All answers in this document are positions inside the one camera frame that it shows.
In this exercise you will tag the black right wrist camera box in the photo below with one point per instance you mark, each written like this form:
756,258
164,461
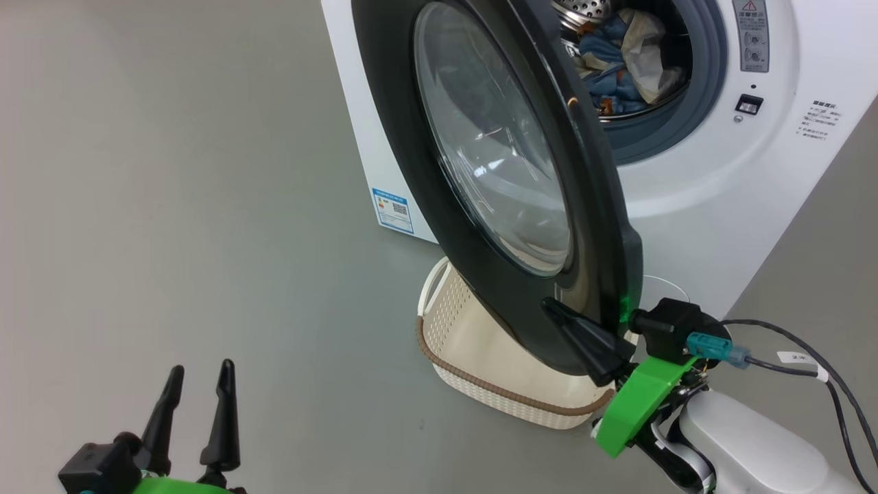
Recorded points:
675,326

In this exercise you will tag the cream perforated laundry basket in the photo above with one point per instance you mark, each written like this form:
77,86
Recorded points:
480,363

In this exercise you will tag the small printed text label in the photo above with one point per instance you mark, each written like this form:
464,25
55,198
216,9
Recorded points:
818,120

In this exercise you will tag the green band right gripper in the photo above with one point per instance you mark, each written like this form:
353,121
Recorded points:
641,398

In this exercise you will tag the black door latch socket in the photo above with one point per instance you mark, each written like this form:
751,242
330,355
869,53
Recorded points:
749,104

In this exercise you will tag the blue energy label sticker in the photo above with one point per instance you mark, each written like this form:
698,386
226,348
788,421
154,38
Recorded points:
392,210

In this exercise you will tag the grey rubber door gasket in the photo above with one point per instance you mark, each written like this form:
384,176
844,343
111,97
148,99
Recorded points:
699,103

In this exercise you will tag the grey warning sticker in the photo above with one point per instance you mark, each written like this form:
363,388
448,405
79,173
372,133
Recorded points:
751,34

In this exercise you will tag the black round glass washer door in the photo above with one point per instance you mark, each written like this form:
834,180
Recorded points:
610,240

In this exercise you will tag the round white filter cover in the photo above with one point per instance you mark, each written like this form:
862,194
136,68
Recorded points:
658,288

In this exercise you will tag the blue bear print clothes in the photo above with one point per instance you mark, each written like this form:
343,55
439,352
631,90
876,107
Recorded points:
617,82

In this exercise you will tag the white front-load washing machine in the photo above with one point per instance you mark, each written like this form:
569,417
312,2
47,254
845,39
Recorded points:
720,226

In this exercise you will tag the perforated steel washer drum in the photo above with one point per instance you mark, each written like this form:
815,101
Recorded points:
590,8

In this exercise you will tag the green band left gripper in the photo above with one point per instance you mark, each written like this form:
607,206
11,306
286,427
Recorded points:
178,488

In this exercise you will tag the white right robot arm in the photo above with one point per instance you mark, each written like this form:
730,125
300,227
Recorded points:
754,446

